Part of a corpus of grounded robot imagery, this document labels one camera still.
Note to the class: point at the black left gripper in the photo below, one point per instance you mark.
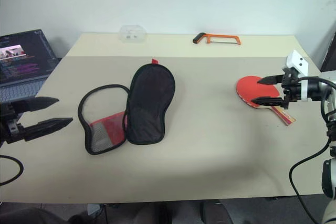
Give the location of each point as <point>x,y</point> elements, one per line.
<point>9,127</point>

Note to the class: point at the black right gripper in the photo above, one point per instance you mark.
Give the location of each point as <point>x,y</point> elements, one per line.
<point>290,87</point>

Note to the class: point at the red table tennis paddle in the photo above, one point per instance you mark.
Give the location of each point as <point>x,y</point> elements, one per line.
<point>246,87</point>

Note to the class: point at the black and red paddle case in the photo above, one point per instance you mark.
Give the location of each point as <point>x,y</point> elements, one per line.
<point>151,98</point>

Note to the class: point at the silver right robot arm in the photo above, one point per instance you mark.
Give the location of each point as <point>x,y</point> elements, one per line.
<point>329,85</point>

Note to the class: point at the open laptop computer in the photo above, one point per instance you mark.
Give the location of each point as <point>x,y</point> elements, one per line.
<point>21,64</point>

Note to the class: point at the dark furniture piece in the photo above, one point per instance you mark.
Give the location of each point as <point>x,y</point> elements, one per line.
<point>329,53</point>

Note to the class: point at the orange hacksaw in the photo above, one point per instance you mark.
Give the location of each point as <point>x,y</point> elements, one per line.
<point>197,39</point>

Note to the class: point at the dark rounded shape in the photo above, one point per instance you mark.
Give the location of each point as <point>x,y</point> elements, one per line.
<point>31,216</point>

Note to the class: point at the clear plastic box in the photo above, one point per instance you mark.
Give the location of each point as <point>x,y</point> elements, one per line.
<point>132,35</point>

